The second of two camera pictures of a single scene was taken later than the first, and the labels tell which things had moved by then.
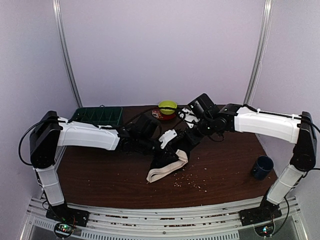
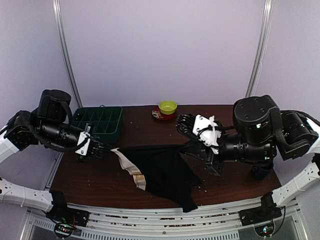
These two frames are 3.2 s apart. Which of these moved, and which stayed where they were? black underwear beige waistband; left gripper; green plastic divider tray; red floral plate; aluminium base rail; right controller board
Moved: left gripper; black underwear beige waistband
Stayed: red floral plate; aluminium base rail; right controller board; green plastic divider tray
